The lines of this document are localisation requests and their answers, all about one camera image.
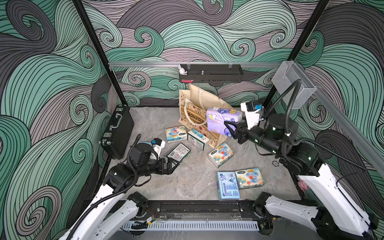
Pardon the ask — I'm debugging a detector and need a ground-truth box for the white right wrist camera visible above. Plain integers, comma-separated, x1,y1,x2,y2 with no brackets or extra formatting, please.
241,101,264,130

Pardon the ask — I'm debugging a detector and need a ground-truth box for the floral canvas tote bag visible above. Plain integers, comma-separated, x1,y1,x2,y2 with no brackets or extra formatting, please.
179,85,233,148

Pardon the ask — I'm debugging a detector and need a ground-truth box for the black carrying case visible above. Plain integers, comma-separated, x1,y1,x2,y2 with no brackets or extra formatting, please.
99,105,135,159

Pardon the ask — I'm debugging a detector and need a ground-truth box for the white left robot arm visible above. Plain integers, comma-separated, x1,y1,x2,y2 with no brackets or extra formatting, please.
61,135,179,240

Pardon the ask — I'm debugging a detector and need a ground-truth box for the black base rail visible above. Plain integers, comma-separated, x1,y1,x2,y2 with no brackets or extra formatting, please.
147,200,273,219

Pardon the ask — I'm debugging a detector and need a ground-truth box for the black wall shelf tray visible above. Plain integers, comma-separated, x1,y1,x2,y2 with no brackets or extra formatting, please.
179,64,244,84

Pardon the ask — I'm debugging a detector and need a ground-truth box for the white rabbit figurine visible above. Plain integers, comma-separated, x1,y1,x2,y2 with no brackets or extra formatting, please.
178,65,188,75

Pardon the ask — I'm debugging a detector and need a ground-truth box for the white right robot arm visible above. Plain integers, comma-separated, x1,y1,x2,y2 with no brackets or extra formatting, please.
224,79,379,240

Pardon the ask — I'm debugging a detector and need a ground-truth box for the elephant print tissue pack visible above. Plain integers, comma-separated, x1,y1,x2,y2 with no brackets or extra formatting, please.
235,168,265,190
208,143,234,168
165,126,188,143

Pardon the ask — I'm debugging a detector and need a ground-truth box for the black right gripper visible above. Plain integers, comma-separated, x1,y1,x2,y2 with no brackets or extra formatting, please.
224,115,282,156

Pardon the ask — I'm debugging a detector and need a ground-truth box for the clear acrylic wall holder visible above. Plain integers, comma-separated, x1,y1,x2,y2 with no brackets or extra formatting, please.
272,61,317,110

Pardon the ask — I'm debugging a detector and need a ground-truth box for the green barcode tissue pack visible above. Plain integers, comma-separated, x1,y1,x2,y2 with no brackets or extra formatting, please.
167,143,191,163

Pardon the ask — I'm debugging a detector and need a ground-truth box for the light blue wipes pack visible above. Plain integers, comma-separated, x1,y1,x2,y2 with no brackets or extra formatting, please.
217,172,241,201

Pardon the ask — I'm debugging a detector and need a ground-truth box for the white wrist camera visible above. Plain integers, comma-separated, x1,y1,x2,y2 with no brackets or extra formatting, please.
241,101,264,130
150,138,166,160

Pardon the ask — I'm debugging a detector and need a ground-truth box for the purple puppy tissue pack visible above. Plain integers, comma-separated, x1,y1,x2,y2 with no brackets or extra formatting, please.
207,107,243,136

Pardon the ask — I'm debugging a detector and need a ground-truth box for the pink plush toy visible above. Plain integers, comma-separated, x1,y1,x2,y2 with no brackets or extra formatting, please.
298,180,309,192

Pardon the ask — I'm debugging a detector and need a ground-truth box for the green blue tissue pack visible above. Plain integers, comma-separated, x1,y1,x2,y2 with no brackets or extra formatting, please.
188,129,210,151

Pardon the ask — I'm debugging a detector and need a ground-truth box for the white slotted cable duct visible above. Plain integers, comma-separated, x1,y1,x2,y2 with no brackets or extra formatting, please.
121,221,260,232

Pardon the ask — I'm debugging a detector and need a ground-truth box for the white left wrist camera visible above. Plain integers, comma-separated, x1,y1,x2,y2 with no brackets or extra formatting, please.
150,138,166,160

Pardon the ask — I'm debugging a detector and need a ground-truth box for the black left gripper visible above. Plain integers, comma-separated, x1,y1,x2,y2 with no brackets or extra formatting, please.
135,156,178,177

